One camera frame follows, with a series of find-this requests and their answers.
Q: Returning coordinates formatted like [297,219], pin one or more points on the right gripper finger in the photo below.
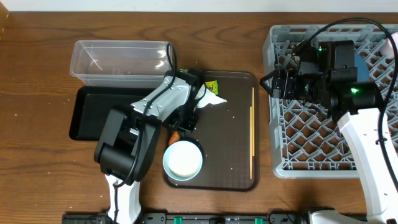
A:
[271,75]
[268,85]

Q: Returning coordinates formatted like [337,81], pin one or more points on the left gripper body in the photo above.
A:
[183,118]

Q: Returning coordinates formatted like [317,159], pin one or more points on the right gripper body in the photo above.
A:
[298,88]

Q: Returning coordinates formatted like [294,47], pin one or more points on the orange carrot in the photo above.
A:
[175,137]

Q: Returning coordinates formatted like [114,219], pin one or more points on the light blue rice bowl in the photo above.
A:
[183,160]

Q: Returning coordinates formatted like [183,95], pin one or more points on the dark blue plate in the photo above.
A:
[362,68]

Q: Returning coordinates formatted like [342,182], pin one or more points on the small pink cup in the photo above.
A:
[387,49]

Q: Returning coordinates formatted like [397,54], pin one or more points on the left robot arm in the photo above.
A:
[128,141]

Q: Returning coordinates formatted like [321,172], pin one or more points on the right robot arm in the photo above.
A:
[327,75]

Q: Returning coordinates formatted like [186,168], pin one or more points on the grey dishwasher rack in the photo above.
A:
[304,142]

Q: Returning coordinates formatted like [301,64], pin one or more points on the wooden chopstick outer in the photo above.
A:
[253,122]

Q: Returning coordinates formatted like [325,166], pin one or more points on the wooden chopstick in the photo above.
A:
[253,122]
[250,142]

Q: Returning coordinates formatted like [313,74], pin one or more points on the wooden chopstick inner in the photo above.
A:
[250,142]

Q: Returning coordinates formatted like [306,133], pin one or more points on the white crumpled napkin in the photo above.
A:
[205,97]

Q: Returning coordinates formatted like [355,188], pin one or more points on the yellow green snack packet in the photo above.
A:
[212,86]

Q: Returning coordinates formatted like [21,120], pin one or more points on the brown serving tray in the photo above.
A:
[222,134]

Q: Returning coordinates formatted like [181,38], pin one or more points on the black plastic tray bin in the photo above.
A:
[92,107]

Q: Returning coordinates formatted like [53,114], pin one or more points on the clear plastic bin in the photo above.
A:
[121,63]

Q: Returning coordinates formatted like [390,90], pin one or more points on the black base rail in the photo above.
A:
[162,218]

